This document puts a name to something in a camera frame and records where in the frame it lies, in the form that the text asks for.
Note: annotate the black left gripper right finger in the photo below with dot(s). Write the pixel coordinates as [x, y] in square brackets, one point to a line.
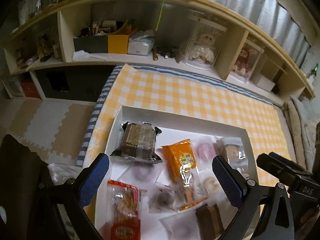
[276, 219]

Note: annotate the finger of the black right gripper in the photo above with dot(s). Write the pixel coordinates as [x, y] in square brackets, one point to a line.
[294, 166]
[284, 174]

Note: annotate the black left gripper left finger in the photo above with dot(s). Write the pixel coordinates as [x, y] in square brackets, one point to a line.
[31, 201]

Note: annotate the brown bar snack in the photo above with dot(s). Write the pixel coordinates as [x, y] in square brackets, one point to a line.
[209, 222]

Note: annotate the beige donut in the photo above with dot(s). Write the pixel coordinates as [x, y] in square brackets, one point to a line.
[212, 186]

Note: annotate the purple donut wrapper back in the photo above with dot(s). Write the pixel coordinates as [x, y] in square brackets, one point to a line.
[182, 226]

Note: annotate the red cracker snack package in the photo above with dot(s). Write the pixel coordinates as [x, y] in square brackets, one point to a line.
[124, 210]

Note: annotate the orange snack packet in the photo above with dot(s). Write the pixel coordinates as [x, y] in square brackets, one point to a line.
[183, 172]

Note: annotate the brown cookie clear wrapper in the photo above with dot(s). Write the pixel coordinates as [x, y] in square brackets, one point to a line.
[164, 198]

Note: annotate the dark square cake clear box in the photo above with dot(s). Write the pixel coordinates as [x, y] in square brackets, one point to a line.
[138, 143]

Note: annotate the person's right hand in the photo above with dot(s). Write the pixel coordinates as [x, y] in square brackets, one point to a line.
[305, 216]

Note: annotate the beige fluffy blanket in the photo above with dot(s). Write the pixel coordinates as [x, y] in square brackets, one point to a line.
[302, 120]

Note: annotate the foam floor puzzle mat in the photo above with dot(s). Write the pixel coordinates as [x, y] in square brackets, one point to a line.
[53, 129]

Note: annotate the small white box on shelf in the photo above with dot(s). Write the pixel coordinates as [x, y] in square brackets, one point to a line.
[262, 82]

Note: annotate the green glass bottle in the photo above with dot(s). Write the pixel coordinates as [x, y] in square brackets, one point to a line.
[313, 72]

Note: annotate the white cardboard tray box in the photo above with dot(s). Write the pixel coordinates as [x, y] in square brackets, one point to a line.
[160, 183]

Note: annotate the red dress doll in case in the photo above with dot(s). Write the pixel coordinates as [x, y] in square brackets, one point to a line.
[247, 60]

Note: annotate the white dress doll in case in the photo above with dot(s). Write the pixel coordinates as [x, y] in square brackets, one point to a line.
[201, 49]

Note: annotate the yellow checkered cloth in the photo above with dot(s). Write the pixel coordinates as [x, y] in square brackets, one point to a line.
[183, 122]

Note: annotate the cream wooden shelf unit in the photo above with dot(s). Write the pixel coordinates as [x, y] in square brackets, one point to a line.
[177, 23]

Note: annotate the blue striped mattress sheet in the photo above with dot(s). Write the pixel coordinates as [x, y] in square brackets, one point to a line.
[182, 92]

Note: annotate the silver curtain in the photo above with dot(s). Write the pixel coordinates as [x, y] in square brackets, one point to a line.
[274, 20]

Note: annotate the orange box on shelf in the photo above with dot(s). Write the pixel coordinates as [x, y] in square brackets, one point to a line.
[118, 41]

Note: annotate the tissue box on shelf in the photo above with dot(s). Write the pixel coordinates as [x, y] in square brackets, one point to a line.
[141, 43]

